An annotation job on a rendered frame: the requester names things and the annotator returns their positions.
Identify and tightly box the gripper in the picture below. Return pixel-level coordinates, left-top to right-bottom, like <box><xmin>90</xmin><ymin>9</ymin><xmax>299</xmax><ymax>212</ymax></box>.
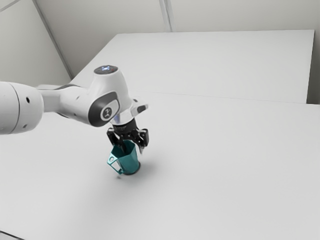
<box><xmin>106</xmin><ymin>118</ymin><xmax>150</xmax><ymax>157</ymax></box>

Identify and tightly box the teal faceted mug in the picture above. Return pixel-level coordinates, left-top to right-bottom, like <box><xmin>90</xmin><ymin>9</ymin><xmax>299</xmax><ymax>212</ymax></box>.
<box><xmin>106</xmin><ymin>139</ymin><xmax>141</xmax><ymax>176</ymax></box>

